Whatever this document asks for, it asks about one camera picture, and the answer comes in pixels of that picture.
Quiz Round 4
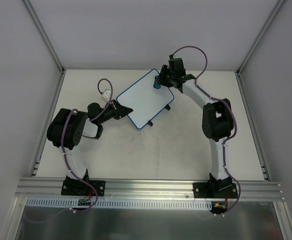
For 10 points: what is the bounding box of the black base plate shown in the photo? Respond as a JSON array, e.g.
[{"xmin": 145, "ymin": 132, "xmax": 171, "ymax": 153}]
[
  {"xmin": 61, "ymin": 178, "xmax": 106, "ymax": 197},
  {"xmin": 193, "ymin": 181, "xmax": 238, "ymax": 199}
]

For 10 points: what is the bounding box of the aluminium frame post right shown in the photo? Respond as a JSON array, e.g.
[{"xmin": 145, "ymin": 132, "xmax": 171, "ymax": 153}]
[{"xmin": 236, "ymin": 0, "xmax": 286, "ymax": 76}]

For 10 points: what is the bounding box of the aluminium mounting rail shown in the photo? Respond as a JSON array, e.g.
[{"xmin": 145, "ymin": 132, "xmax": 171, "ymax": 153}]
[{"xmin": 15, "ymin": 177, "xmax": 285, "ymax": 202}]

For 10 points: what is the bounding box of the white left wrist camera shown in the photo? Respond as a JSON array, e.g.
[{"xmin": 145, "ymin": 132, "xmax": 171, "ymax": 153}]
[{"xmin": 102, "ymin": 88, "xmax": 112, "ymax": 102}]

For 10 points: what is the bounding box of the white slotted cable duct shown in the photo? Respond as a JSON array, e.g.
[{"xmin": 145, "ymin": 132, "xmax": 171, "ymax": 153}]
[{"xmin": 26, "ymin": 197, "xmax": 212, "ymax": 211}]

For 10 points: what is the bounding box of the aluminium frame post left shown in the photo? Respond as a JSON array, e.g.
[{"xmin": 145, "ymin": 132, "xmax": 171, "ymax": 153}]
[{"xmin": 21, "ymin": 0, "xmax": 65, "ymax": 73}]

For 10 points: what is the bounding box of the aluminium frame post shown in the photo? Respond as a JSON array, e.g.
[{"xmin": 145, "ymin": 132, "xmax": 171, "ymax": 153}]
[
  {"xmin": 236, "ymin": 0, "xmax": 286, "ymax": 76},
  {"xmin": 21, "ymin": 0, "xmax": 65, "ymax": 73}
]

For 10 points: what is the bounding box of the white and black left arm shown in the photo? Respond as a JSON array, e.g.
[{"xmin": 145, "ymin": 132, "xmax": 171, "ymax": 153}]
[{"xmin": 47, "ymin": 100, "xmax": 133, "ymax": 195}]

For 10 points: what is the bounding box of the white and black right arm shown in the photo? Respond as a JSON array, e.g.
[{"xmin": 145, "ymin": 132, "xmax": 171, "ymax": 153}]
[{"xmin": 154, "ymin": 55, "xmax": 238, "ymax": 199}]

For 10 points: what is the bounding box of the blue bone-shaped eraser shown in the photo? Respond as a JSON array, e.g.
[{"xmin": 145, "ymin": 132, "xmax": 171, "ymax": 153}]
[{"xmin": 153, "ymin": 75, "xmax": 161, "ymax": 89}]

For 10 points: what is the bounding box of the blue-framed whiteboard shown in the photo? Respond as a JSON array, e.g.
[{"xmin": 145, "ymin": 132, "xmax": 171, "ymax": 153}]
[{"xmin": 116, "ymin": 68, "xmax": 174, "ymax": 130}]

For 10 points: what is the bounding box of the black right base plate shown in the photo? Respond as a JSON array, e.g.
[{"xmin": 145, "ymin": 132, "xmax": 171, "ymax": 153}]
[{"xmin": 193, "ymin": 181, "xmax": 238, "ymax": 199}]

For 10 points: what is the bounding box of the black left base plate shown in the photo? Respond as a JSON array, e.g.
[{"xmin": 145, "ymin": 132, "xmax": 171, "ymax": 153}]
[{"xmin": 61, "ymin": 178, "xmax": 106, "ymax": 197}]

